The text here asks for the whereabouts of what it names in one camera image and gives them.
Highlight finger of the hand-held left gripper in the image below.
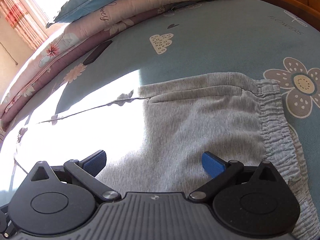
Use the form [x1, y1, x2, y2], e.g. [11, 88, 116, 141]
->
[0, 203, 12, 238]

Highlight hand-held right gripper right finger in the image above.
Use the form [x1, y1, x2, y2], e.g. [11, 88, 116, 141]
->
[189, 151, 278, 203]

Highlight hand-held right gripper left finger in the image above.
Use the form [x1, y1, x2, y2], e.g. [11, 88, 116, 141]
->
[30, 150, 120, 203]

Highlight grey sweatpants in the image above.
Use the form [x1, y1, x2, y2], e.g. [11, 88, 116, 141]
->
[12, 72, 317, 240]

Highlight black phone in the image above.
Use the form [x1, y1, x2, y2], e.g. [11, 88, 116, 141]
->
[83, 40, 113, 65]

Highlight blue floral bed sheet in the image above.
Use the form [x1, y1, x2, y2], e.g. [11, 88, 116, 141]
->
[0, 0, 320, 198]

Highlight pink floral quilt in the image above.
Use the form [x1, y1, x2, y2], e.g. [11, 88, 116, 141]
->
[0, 0, 230, 130]

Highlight red checked curtain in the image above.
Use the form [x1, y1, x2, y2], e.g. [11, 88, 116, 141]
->
[0, 0, 49, 52]

